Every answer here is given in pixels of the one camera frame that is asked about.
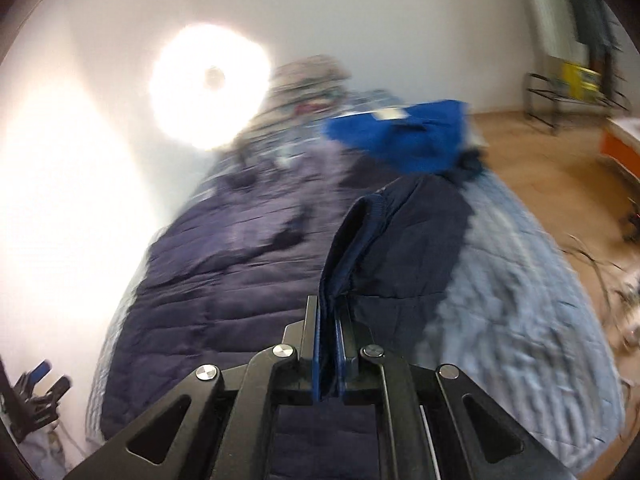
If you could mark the dark hanging clothes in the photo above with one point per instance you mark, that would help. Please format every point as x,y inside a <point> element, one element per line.
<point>590,15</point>

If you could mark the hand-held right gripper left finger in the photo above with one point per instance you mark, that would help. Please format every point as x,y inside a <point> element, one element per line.
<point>316,360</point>

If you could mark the orange box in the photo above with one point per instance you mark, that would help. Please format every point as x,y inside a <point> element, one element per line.
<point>620,152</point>

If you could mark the striped bed mattress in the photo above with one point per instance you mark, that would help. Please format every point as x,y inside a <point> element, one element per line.
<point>525,310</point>

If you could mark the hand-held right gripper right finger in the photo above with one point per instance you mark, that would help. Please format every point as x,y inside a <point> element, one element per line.
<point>341,360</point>

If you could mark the black metal rack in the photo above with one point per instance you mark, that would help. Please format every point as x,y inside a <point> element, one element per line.
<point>542,95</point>

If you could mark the yellow box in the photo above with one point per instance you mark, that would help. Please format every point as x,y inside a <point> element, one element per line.
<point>580,80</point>

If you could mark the navy puffer jacket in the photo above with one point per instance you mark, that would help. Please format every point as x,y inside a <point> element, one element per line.
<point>225,280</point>

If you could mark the folded floral blanket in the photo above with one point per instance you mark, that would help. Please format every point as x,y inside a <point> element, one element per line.
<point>310,80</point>

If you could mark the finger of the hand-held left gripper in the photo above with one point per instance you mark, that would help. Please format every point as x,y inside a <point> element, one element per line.
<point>59,387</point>
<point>39,371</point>

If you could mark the blue sweatshirt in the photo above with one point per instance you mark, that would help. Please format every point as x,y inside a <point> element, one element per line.
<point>400,135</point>

